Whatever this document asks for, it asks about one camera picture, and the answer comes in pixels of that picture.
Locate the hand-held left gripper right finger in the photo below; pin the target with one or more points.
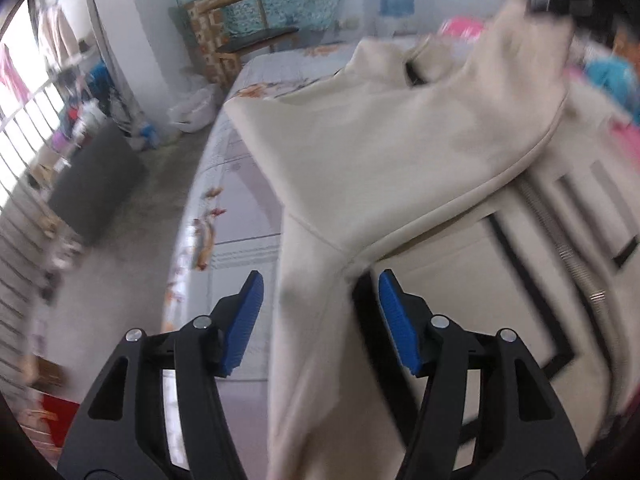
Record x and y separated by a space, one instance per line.
397 325

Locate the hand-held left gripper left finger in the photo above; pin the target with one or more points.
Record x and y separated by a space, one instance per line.
244 325

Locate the cream zip jacket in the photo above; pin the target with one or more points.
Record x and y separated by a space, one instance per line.
400 135

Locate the pile of assorted clothes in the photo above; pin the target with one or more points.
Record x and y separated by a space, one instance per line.
85 90

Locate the teal printed cloth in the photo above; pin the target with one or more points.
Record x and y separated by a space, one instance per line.
612 72

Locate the pink floral blanket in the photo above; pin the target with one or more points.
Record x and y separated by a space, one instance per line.
462 27

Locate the floral table cover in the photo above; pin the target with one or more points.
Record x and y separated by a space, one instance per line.
235 200

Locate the red gift bag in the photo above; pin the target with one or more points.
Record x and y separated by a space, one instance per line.
60 415

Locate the dark grey cabinet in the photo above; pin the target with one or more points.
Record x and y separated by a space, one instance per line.
95 180

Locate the white plastic bag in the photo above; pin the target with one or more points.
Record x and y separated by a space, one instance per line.
195 107

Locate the wooden chair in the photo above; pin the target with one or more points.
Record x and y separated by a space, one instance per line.
250 40

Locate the metal window railing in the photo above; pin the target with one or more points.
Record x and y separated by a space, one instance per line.
30 97

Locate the white wall socket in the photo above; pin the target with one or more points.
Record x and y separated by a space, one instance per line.
350 24

